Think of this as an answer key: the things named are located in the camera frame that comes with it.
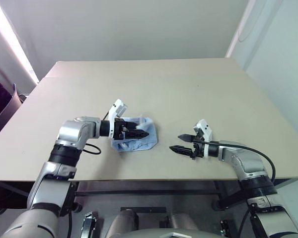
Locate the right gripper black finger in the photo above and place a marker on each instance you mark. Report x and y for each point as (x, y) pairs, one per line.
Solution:
(182, 150)
(187, 138)

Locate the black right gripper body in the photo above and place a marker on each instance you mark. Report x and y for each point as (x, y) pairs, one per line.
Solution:
(198, 148)

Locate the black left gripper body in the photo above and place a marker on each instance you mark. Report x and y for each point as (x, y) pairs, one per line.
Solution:
(119, 129)

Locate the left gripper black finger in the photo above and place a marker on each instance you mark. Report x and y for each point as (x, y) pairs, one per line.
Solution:
(136, 135)
(130, 125)

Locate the light blue cloth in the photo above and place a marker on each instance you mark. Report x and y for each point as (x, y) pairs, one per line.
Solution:
(149, 141)

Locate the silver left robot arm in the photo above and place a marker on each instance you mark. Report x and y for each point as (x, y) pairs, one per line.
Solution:
(72, 131)

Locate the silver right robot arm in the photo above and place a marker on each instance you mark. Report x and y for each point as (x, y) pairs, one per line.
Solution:
(248, 161)

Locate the grey rounded robot leg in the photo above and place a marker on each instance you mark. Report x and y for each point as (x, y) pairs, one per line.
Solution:
(125, 220)

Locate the grey chair backrest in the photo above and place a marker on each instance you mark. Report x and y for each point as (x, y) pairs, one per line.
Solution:
(10, 109)

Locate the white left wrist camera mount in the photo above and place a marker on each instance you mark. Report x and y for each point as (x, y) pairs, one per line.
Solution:
(111, 114)

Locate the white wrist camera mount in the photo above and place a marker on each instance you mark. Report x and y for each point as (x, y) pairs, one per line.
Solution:
(206, 130)
(111, 114)

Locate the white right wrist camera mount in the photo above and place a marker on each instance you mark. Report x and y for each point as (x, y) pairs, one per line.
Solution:
(206, 130)

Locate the grey metal table frame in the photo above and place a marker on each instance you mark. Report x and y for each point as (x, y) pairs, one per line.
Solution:
(144, 193)

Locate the black table foot bracket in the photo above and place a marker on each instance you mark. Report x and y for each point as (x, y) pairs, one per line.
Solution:
(226, 202)

